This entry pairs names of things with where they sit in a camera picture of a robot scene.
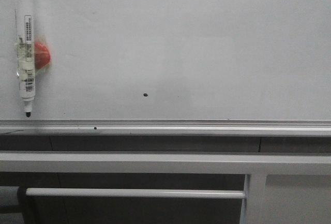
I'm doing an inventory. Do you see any white whiteboard with aluminium tray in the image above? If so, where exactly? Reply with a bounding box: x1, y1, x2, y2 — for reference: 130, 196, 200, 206
1, 0, 330, 136

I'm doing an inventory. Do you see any white metal whiteboard stand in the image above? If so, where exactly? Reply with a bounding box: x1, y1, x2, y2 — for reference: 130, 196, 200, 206
1, 151, 330, 223

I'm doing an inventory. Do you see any white horizontal stand rod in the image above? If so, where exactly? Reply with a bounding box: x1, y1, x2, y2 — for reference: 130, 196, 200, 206
26, 188, 246, 199

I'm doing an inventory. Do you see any grey foam padded bar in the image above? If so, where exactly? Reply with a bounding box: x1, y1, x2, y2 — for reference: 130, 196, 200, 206
0, 186, 26, 207

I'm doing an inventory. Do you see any white black whiteboard marker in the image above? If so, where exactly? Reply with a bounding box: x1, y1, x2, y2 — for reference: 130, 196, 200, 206
15, 0, 36, 118

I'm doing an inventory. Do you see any red round magnet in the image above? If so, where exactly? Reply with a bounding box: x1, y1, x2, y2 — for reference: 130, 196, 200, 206
34, 41, 51, 69

